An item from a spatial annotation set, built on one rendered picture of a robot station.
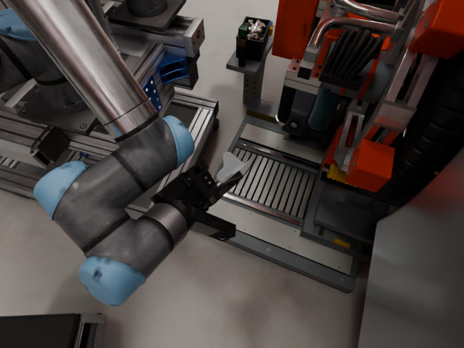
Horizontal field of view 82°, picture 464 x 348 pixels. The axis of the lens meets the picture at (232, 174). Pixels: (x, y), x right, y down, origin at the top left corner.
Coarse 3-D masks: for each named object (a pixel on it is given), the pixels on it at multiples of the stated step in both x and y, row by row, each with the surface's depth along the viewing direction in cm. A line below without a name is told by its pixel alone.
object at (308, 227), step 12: (324, 156) 148; (312, 192) 142; (312, 204) 133; (312, 216) 130; (312, 228) 127; (324, 228) 124; (312, 240) 129; (324, 240) 124; (336, 240) 121; (348, 240) 124; (348, 252) 124; (360, 252) 119
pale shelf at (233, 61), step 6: (270, 36) 154; (270, 42) 151; (270, 48) 150; (234, 54) 145; (264, 54) 145; (234, 60) 143; (246, 60) 143; (252, 60) 143; (228, 66) 142; (234, 66) 140; (246, 66) 140; (252, 66) 140; (258, 66) 140; (246, 72) 141; (252, 72) 139
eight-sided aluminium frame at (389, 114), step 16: (400, 0) 78; (432, 0) 49; (416, 16) 52; (400, 64) 52; (432, 64) 51; (400, 80) 53; (416, 80) 53; (384, 96) 56; (416, 96) 53; (352, 112) 101; (384, 112) 55; (400, 112) 54; (368, 128) 60; (400, 128) 56; (352, 144) 94; (384, 144) 61; (336, 160) 87
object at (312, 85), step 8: (296, 64) 65; (288, 72) 64; (296, 72) 64; (312, 72) 63; (320, 72) 63; (288, 80) 66; (296, 80) 65; (304, 80) 64; (312, 80) 64; (296, 88) 67; (304, 88) 66; (312, 88) 65
